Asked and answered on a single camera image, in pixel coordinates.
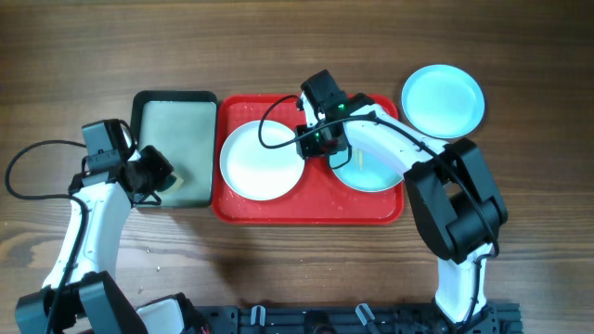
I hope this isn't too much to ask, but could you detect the green yellow sponge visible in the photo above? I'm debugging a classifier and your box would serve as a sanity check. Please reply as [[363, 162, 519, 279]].
[[157, 172, 184, 194]]

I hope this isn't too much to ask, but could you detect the light blue plate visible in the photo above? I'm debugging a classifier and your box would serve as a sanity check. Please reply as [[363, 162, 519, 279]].
[[328, 148, 403, 193], [400, 64, 486, 139]]

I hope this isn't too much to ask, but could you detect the light blue front plate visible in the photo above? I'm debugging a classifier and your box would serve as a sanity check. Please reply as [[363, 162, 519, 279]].
[[400, 64, 486, 139]]

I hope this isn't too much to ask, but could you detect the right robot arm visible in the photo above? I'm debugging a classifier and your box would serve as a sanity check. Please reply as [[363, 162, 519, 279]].
[[296, 70, 508, 333]]

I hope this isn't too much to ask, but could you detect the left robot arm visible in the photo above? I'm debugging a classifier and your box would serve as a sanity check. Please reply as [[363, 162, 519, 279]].
[[15, 119, 186, 333]]

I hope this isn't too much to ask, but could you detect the black water tray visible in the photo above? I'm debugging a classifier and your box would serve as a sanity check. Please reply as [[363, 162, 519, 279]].
[[130, 90, 218, 208]]

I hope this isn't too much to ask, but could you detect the left black cable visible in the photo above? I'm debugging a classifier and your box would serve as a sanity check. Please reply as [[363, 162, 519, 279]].
[[4, 119, 138, 334]]

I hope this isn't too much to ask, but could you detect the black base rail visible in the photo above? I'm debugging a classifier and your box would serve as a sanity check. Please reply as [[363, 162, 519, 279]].
[[134, 291, 523, 334]]

